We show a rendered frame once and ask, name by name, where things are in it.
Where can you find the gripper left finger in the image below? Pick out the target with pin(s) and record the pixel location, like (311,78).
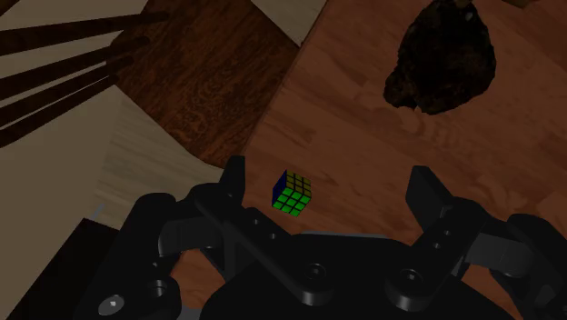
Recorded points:
(248,230)

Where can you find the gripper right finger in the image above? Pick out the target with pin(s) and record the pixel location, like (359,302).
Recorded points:
(447,235)

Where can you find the multicoloured puzzle cube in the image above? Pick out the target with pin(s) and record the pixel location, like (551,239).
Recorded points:
(292,197)

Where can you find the dark wooden chair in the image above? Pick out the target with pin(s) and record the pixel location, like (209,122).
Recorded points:
(208,84)

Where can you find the dark brown lumpy object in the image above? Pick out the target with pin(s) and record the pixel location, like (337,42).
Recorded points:
(443,62)

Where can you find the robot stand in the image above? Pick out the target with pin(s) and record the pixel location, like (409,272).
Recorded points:
(53,274)

